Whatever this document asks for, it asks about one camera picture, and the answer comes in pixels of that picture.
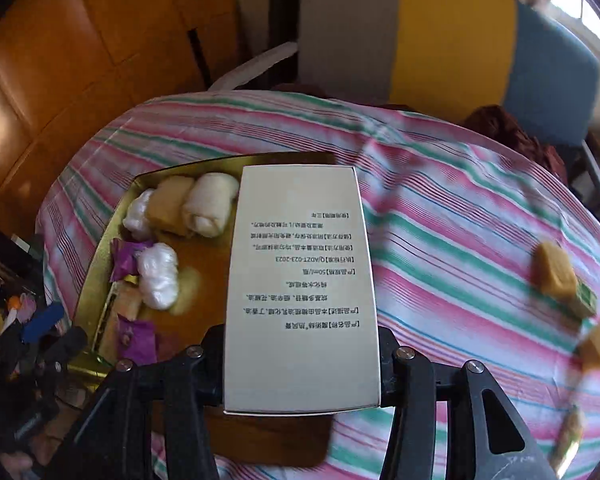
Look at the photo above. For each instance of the white wrapped bun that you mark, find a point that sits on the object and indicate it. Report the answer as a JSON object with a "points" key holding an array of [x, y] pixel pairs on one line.
{"points": [[158, 269]]}

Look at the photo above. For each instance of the white wrapped ball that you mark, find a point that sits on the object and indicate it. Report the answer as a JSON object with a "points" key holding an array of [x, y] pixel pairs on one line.
{"points": [[135, 220]]}

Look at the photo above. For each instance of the tan rolled sponge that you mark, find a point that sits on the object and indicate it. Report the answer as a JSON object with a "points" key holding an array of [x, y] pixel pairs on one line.
{"points": [[164, 208]]}

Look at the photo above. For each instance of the white rolled towel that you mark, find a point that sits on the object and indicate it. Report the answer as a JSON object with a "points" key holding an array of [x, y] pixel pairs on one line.
{"points": [[208, 205]]}

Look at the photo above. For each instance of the yellow green snack packet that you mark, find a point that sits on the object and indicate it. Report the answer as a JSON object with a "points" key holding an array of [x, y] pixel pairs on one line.
{"points": [[568, 442]]}

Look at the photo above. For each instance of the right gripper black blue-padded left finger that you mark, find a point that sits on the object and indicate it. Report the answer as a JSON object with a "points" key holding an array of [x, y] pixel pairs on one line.
{"points": [[111, 439]]}

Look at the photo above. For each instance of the dark red garment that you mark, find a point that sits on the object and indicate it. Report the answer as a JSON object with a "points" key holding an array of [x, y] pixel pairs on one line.
{"points": [[495, 123]]}

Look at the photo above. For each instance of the small yellow sponge block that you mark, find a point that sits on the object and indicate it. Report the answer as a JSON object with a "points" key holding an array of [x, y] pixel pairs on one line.
{"points": [[553, 271]]}

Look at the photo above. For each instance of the gold tray box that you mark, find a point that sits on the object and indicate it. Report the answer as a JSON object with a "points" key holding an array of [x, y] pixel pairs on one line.
{"points": [[114, 317]]}

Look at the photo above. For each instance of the green white medicine box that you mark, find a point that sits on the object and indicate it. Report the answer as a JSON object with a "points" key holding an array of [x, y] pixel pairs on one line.
{"points": [[584, 302]]}

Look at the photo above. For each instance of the striped pastel bed sheet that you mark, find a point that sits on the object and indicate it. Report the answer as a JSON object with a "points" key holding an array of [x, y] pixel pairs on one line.
{"points": [[452, 218]]}

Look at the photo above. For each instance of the grey yellow blue chair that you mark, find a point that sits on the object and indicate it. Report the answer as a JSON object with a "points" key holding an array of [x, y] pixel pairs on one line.
{"points": [[444, 58]]}

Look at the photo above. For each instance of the white text carton box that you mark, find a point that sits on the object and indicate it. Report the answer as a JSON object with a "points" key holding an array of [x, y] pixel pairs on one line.
{"points": [[301, 334]]}

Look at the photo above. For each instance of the purple candy wrapper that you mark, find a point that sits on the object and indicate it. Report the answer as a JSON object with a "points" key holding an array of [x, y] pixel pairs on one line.
{"points": [[124, 257]]}

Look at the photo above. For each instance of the orange wooden wardrobe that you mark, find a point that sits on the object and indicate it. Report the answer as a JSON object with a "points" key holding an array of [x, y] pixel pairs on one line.
{"points": [[68, 67]]}

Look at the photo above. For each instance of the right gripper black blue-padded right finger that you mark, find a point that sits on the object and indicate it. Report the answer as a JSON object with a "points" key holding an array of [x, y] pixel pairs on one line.
{"points": [[487, 437]]}

